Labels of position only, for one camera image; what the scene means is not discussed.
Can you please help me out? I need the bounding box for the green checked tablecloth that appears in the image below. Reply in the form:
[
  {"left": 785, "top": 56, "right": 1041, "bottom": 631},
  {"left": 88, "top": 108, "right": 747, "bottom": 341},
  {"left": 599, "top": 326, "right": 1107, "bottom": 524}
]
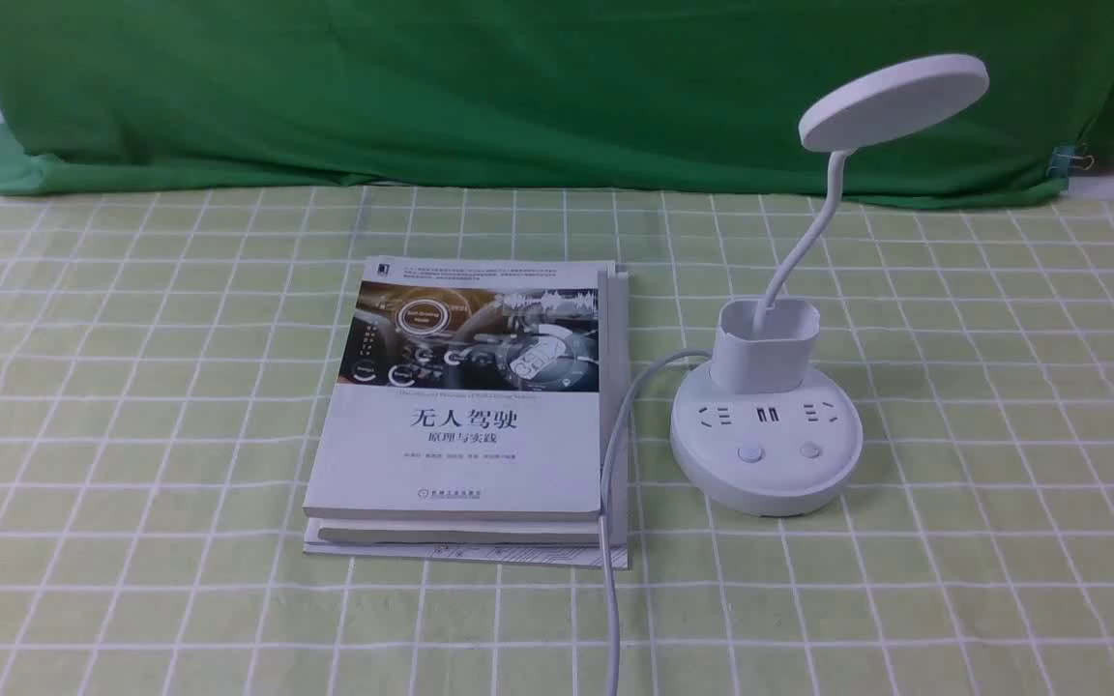
[{"left": 0, "top": 187, "right": 1114, "bottom": 695}]

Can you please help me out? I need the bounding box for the green backdrop cloth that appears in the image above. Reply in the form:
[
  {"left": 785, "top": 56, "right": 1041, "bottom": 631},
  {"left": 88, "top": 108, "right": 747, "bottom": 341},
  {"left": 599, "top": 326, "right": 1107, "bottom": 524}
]
[{"left": 0, "top": 1, "right": 1114, "bottom": 210}]

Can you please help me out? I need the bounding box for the middle white book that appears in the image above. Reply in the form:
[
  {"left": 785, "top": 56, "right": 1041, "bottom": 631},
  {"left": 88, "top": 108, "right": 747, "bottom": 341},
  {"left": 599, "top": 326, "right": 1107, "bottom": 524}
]
[{"left": 316, "top": 271, "right": 631, "bottom": 549}]

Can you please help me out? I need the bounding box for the white lamp power cable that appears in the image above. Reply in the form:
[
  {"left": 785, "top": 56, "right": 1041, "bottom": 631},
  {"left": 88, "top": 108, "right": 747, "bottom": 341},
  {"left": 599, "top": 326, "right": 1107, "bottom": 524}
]
[{"left": 598, "top": 349, "right": 716, "bottom": 696}]

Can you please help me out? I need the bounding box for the bottom thin white book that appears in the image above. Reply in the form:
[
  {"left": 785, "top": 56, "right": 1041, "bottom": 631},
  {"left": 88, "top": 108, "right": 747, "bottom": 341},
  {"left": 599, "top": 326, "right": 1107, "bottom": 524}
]
[{"left": 304, "top": 520, "right": 604, "bottom": 568}]

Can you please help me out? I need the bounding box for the top book autonomous driving cover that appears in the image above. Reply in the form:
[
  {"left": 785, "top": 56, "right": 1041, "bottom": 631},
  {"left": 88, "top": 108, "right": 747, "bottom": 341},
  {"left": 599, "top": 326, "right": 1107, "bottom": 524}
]
[{"left": 302, "top": 255, "right": 618, "bottom": 523}]

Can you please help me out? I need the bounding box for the white desk lamp with sockets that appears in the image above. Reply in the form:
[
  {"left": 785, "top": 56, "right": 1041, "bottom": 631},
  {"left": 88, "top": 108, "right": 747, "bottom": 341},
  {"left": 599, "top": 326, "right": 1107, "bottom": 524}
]
[{"left": 670, "top": 53, "right": 989, "bottom": 518}]

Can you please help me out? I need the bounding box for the teal binder clip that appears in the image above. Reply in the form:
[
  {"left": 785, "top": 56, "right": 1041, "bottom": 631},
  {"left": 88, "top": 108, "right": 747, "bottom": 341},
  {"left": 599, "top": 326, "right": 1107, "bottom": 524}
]
[{"left": 1046, "top": 144, "right": 1096, "bottom": 180}]

